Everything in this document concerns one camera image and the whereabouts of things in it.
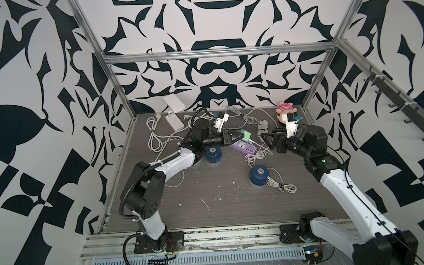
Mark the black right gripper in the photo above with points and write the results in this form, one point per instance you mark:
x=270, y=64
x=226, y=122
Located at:
x=277, y=137

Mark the blue cordless grinder front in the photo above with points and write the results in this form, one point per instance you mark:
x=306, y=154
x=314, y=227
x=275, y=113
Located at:
x=258, y=176

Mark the purple power strip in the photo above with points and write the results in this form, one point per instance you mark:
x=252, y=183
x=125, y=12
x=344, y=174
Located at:
x=244, y=147

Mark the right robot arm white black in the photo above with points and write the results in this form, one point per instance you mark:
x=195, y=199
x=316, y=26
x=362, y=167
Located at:
x=378, y=240

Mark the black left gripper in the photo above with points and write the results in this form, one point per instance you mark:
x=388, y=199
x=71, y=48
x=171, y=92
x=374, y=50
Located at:
x=225, y=138

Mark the white folding desk lamp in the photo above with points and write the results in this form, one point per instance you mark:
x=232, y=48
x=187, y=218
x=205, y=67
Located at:
x=175, y=105

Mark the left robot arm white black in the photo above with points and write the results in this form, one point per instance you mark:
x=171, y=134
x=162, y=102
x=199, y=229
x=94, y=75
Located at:
x=142, y=195

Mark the grey wall hook rail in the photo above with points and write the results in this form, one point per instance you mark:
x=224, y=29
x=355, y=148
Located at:
x=400, y=100

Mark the green charger adapter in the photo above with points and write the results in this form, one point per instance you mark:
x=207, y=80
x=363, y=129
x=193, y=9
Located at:
x=246, y=135

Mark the pink cartoon face toy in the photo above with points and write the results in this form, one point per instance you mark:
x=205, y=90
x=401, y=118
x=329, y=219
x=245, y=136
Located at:
x=285, y=109

